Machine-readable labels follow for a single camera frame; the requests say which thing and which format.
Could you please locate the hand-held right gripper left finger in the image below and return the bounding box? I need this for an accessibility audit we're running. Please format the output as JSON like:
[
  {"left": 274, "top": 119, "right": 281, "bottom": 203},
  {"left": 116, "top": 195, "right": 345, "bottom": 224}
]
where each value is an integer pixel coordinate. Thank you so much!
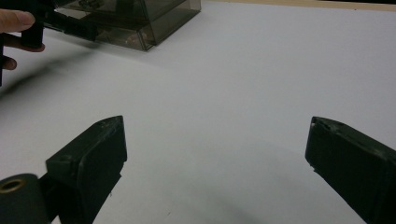
[{"left": 46, "top": 115, "right": 128, "bottom": 224}]

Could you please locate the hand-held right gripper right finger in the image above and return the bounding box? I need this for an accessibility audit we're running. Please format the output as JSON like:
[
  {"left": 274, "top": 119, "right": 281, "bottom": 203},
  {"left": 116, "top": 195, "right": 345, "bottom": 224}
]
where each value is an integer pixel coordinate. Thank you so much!
[{"left": 304, "top": 116, "right": 396, "bottom": 224}]

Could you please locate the smoky transparent drawer organizer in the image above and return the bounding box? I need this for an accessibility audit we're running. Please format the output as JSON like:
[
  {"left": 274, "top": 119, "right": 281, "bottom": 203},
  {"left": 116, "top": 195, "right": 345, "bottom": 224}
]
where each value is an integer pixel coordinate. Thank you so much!
[{"left": 55, "top": 0, "right": 202, "bottom": 52}]

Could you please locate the light wooden table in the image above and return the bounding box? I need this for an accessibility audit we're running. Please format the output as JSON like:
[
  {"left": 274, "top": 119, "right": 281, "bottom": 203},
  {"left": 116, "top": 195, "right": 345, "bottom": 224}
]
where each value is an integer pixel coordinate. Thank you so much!
[{"left": 214, "top": 0, "right": 396, "bottom": 13}]

